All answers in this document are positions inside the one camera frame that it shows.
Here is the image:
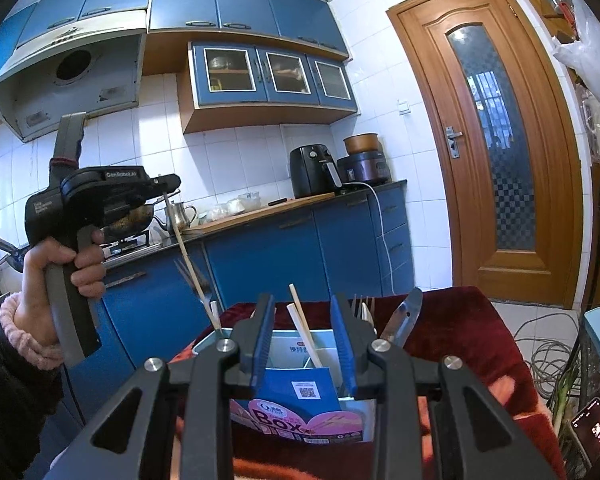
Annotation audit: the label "white power cable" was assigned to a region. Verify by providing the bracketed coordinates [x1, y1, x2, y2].
[345, 182, 397, 296]

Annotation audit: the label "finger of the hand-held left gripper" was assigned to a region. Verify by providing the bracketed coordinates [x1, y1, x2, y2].
[147, 172, 182, 201]

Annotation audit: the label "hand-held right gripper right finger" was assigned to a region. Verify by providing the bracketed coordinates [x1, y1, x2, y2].
[330, 293, 561, 480]

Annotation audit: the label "white plastic bag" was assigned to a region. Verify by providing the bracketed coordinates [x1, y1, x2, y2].
[552, 5, 600, 93]

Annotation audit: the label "blue wall cabinets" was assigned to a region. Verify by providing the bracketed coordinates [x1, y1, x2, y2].
[0, 0, 351, 61]

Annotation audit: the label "red floral printed blanket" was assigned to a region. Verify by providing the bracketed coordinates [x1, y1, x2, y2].
[170, 286, 568, 480]

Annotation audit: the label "blue glass-front cabinet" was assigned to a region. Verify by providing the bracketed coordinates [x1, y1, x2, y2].
[177, 40, 359, 134]

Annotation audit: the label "grey cables bundle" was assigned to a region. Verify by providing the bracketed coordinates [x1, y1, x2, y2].
[512, 310, 586, 401]

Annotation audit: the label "smartphone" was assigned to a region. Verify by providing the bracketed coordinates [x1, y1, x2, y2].
[567, 397, 600, 467]

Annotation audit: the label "blue base cabinets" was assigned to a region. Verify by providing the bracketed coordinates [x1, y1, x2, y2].
[60, 180, 416, 411]

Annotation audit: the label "clear glass bowls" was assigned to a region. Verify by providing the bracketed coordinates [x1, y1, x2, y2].
[200, 192, 263, 223]

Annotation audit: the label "silver metal utensil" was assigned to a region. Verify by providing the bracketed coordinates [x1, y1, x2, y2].
[380, 287, 424, 351]

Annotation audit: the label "person's left hand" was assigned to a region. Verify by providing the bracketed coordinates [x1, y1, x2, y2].
[11, 227, 108, 348]

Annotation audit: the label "beige plastic fork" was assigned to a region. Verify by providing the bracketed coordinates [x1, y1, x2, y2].
[360, 296, 379, 337]

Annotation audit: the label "gas stove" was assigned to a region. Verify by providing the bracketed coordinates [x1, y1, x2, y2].
[100, 237, 163, 262]

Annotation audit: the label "silver door handle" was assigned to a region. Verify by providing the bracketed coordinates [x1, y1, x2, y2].
[445, 126, 465, 160]

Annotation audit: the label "dark wok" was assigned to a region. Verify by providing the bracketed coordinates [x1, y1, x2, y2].
[100, 202, 156, 241]

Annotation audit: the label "wooden door with patterned glass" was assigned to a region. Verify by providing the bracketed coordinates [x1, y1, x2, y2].
[387, 0, 583, 302]

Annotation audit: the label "dark rice cooker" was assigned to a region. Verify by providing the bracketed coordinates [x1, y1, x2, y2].
[336, 150, 393, 186]

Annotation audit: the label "grey range hood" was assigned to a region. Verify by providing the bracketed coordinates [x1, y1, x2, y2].
[0, 27, 148, 143]

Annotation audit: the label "metal teapot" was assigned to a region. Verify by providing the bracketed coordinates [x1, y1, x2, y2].
[152, 201, 199, 234]

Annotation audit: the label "pale green leek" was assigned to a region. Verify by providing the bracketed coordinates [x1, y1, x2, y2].
[550, 355, 583, 441]

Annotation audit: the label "thin bamboo chopstick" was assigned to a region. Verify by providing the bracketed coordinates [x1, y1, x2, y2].
[164, 192, 223, 341]

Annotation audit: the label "black air fryer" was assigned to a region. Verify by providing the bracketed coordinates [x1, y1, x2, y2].
[289, 144, 341, 200]

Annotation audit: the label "metal pot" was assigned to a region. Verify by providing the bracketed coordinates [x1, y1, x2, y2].
[0, 232, 31, 306]

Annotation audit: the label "wooden chopstick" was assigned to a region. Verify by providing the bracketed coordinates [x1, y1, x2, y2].
[286, 284, 325, 368]

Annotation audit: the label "person's left forearm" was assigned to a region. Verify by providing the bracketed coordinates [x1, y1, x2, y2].
[0, 292, 66, 480]

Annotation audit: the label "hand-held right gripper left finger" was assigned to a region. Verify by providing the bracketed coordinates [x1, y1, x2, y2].
[45, 293, 276, 480]

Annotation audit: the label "white plastic utensil holder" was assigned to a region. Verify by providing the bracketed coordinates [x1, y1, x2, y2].
[190, 327, 381, 443]

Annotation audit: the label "blue and pink packaging card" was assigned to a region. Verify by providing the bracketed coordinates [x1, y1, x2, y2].
[230, 367, 367, 446]

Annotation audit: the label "brown ceramic pot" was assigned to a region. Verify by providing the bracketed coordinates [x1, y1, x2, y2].
[342, 132, 383, 157]

